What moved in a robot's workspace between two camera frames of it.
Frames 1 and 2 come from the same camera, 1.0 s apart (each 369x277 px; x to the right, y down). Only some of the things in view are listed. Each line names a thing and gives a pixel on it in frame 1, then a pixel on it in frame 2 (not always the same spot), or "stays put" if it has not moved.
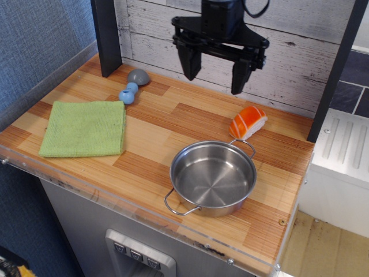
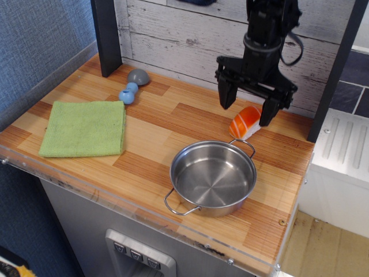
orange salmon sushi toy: [247, 123] stays put
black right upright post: [349, 37] stays put
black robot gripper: [221, 31] -> [257, 73]
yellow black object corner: [11, 269] stays put
